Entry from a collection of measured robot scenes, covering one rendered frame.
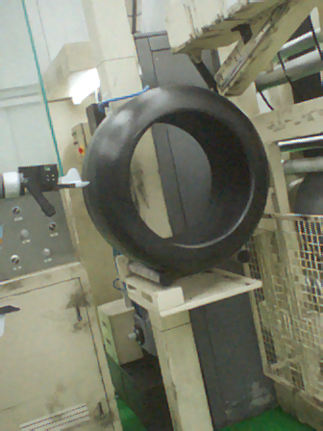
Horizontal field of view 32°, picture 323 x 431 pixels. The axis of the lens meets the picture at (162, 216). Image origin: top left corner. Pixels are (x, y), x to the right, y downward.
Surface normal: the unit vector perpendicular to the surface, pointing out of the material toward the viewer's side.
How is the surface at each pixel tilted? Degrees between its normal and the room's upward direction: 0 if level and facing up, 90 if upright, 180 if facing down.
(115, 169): 87
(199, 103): 80
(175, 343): 90
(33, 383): 90
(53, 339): 90
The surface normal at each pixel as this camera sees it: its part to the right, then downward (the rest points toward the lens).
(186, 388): 0.34, 0.04
